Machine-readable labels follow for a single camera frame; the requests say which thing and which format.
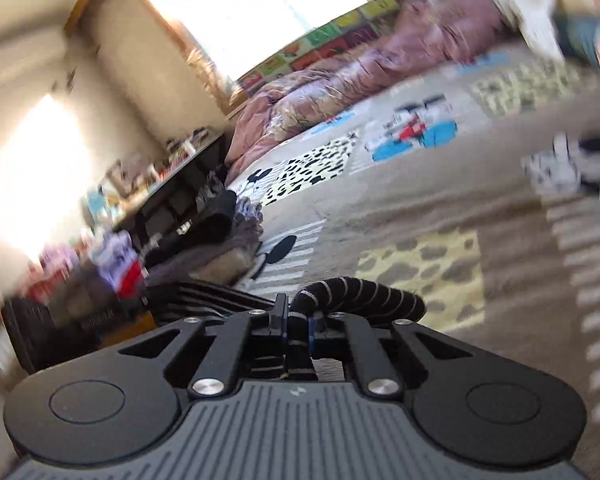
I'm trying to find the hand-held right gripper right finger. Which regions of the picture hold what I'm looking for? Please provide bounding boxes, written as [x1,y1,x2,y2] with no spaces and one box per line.
[306,310,497,402]

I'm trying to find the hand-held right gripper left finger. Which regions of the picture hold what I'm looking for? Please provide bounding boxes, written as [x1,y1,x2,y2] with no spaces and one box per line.
[100,292,290,402]

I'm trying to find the black white-striped shirt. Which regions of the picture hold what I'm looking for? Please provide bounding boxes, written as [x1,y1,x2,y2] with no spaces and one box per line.
[142,276,427,383]

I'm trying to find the black fuzzy garment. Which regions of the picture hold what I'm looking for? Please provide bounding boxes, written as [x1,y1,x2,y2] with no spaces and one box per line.
[190,195,238,241]

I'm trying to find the red folded cloth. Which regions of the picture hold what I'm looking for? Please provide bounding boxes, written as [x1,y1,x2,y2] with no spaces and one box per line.
[115,265,148,301]

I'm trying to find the cartoon printed blanket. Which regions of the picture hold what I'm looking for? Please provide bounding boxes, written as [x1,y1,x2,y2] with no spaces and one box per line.
[225,42,600,480]

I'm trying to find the dark desk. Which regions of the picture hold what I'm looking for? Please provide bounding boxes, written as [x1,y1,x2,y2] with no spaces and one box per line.
[95,132,228,261]

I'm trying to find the lavender folded cloth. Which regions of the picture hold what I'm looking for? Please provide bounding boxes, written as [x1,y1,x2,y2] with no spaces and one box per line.
[92,232,141,286]

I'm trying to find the cluttered small desk items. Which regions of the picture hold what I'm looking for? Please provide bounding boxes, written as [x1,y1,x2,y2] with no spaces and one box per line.
[80,127,216,221]

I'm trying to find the pink quilt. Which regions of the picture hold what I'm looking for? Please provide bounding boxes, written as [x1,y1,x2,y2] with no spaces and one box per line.
[225,0,518,173]

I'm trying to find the dark cloth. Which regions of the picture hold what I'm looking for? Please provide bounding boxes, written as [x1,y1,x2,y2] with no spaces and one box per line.
[0,295,103,376]

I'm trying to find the colourful alphabet foam mat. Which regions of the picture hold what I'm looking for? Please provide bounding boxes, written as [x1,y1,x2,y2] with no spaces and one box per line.
[237,0,421,93]

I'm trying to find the wooden-framed window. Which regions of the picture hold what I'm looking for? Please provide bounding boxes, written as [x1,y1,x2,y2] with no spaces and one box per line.
[132,0,416,83]

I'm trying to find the cream quilt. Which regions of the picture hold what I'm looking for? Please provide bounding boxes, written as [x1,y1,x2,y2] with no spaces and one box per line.
[495,0,600,63]

